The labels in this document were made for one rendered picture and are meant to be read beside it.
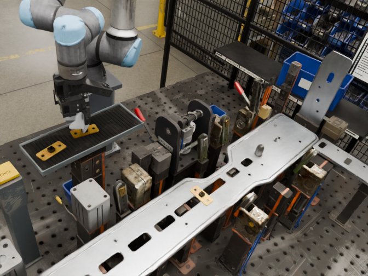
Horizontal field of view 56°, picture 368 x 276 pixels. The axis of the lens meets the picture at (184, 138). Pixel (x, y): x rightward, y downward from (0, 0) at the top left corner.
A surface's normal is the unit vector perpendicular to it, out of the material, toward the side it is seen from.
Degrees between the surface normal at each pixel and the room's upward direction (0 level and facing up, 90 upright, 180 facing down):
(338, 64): 90
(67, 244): 0
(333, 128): 88
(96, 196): 0
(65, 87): 90
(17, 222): 90
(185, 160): 0
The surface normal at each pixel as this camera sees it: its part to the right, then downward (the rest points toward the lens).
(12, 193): 0.69, 0.55
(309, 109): -0.70, 0.40
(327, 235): 0.15, -0.73
